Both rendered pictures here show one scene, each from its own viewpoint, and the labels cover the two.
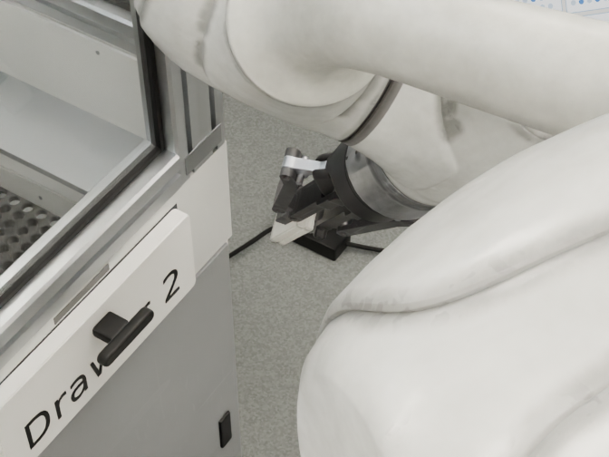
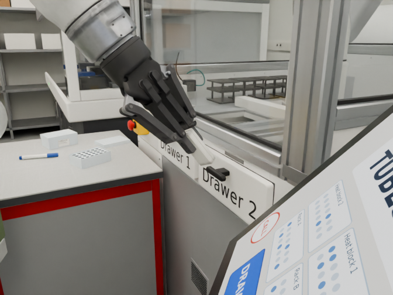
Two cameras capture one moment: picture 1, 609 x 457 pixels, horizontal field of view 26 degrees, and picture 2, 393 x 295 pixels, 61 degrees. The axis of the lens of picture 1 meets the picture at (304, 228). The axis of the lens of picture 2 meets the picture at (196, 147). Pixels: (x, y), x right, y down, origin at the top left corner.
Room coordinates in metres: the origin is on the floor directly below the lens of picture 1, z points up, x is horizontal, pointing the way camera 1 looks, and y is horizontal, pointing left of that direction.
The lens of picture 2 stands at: (1.08, -0.45, 1.19)
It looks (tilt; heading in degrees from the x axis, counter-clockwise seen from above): 18 degrees down; 121
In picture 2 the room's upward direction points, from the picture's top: straight up
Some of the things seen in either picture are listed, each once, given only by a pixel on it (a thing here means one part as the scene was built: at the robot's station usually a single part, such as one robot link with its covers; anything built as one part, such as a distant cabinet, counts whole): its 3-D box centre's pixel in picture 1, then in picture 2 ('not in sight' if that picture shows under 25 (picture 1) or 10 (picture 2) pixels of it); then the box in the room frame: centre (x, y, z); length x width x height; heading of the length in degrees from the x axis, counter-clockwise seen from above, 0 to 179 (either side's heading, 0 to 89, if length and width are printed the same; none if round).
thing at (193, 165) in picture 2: not in sight; (176, 146); (0.52, 0.37, 0.87); 0.29 x 0.02 x 0.11; 147
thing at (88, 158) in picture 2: not in sight; (90, 157); (0.15, 0.34, 0.78); 0.12 x 0.08 x 0.04; 80
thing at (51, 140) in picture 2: not in sight; (59, 139); (-0.14, 0.43, 0.79); 0.13 x 0.09 x 0.05; 75
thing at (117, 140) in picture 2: not in sight; (112, 141); (0.05, 0.56, 0.77); 0.13 x 0.09 x 0.02; 73
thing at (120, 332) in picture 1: (115, 331); (220, 172); (0.77, 0.18, 0.91); 0.07 x 0.04 x 0.01; 147
